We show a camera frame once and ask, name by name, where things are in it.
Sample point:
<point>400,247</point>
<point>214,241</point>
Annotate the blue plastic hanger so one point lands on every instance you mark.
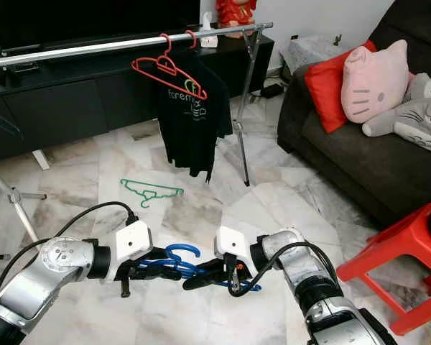
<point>183,249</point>

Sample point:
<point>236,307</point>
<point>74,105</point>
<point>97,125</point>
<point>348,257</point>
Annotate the red plastic hanger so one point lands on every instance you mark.
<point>167,67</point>
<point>192,39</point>

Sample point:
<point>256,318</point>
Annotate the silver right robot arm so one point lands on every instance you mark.
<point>323,302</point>

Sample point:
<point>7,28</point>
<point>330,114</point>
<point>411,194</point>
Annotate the green plastic hanger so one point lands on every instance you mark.
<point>151,188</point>

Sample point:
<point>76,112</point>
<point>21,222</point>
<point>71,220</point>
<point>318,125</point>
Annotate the black printed t-shirt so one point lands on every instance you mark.
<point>190,126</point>

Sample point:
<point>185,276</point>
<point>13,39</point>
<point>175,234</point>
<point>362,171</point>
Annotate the dark grey sofa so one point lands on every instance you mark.
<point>352,165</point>

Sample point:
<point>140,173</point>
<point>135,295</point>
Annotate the red plastic stool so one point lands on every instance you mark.
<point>402,251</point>

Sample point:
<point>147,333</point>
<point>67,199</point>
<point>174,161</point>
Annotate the black TV console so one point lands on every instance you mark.
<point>86,108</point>

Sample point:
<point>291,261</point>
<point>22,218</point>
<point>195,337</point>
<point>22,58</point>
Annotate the black power strip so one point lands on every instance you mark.
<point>273,90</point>

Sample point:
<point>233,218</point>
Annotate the silver metal garment rack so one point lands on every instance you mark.
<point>100,47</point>

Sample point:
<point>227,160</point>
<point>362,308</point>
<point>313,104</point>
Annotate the grey open-eyed totoro plush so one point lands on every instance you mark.
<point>409,118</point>

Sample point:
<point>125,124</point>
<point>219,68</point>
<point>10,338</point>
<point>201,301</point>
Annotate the grey cloth covered side table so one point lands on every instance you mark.
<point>309,50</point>

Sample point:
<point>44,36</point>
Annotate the pink cat face cushion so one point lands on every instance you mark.
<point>377,83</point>

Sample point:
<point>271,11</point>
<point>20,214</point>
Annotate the black flat screen television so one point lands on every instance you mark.
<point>93,21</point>

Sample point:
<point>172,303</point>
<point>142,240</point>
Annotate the red doll figurine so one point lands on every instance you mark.
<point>235,11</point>

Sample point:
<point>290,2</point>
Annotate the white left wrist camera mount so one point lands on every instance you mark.
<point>136,241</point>

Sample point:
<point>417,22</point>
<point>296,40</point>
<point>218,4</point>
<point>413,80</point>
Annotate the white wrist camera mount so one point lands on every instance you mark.
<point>136,241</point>
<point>230,241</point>

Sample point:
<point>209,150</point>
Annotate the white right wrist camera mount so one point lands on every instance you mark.
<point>230,241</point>

